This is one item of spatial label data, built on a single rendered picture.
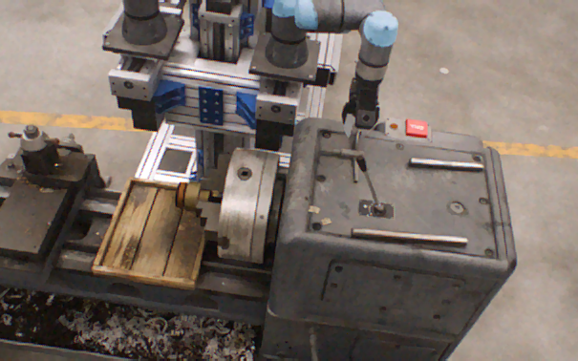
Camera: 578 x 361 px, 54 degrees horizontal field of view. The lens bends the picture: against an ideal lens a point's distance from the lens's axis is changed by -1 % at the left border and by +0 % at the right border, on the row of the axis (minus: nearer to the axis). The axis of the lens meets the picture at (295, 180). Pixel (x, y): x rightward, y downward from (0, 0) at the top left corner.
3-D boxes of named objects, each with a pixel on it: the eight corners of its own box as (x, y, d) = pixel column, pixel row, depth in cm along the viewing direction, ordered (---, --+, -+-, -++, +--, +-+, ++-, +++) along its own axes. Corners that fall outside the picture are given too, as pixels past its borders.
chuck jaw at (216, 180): (241, 191, 164) (246, 150, 161) (239, 195, 159) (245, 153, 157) (203, 185, 164) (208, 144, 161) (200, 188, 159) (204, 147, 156)
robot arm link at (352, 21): (340, -13, 138) (347, 12, 131) (384, -11, 140) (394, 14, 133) (334, 14, 144) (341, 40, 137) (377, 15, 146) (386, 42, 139)
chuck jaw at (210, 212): (237, 204, 158) (229, 235, 149) (236, 217, 161) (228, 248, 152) (198, 199, 158) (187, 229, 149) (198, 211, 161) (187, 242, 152)
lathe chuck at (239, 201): (265, 190, 184) (270, 129, 158) (248, 280, 166) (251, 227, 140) (238, 186, 184) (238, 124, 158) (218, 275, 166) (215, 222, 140)
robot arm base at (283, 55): (267, 38, 200) (269, 13, 193) (310, 45, 200) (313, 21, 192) (261, 64, 190) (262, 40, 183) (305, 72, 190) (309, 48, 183)
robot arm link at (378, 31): (396, 8, 132) (404, 30, 126) (385, 47, 140) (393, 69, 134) (362, 6, 130) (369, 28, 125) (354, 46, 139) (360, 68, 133)
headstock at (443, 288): (458, 215, 195) (500, 135, 166) (469, 345, 164) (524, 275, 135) (286, 189, 195) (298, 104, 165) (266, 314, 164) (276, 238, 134)
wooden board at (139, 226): (219, 197, 190) (219, 189, 187) (194, 291, 166) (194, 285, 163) (130, 183, 190) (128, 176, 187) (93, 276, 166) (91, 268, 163)
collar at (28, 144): (53, 134, 166) (51, 126, 164) (43, 153, 161) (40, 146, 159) (27, 130, 166) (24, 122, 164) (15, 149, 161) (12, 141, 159)
